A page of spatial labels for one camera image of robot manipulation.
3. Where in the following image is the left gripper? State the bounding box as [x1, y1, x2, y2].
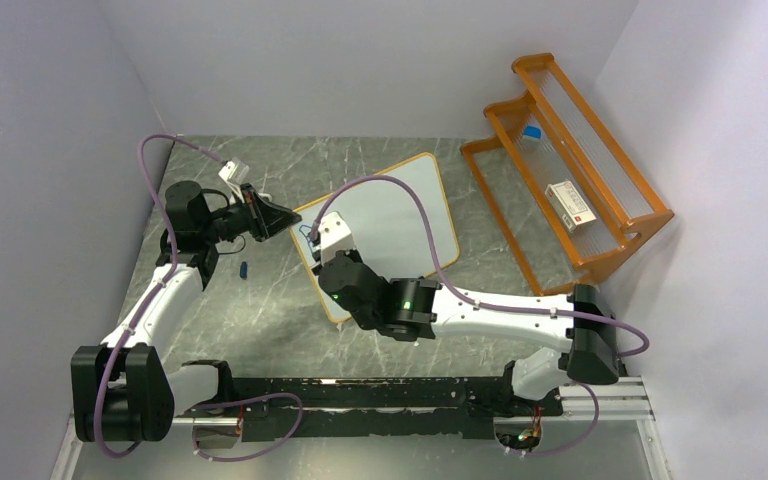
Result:
[201, 184, 301, 244]

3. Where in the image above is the yellow framed whiteboard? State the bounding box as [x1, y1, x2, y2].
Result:
[288, 151, 461, 326]

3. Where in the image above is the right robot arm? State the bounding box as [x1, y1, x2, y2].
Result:
[314, 250, 621, 414]

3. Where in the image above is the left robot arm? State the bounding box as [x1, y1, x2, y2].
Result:
[70, 181, 301, 443]

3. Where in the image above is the blue white small object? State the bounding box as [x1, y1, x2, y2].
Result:
[522, 125, 543, 142]

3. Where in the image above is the white red box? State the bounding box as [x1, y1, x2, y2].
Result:
[545, 180, 597, 232]

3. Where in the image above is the orange wooden rack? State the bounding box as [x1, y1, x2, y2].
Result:
[461, 53, 674, 295]

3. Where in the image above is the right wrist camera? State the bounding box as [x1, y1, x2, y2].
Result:
[317, 211, 356, 248]

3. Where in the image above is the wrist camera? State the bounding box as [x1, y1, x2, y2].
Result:
[218, 157, 250, 199]
[317, 211, 356, 248]

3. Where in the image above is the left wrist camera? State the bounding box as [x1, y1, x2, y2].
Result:
[218, 157, 250, 199]

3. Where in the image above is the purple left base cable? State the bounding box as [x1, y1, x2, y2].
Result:
[191, 392, 306, 464]

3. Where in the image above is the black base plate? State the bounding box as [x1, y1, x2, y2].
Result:
[171, 376, 565, 444]

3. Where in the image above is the aluminium rail frame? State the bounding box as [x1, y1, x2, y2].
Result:
[52, 377, 670, 479]

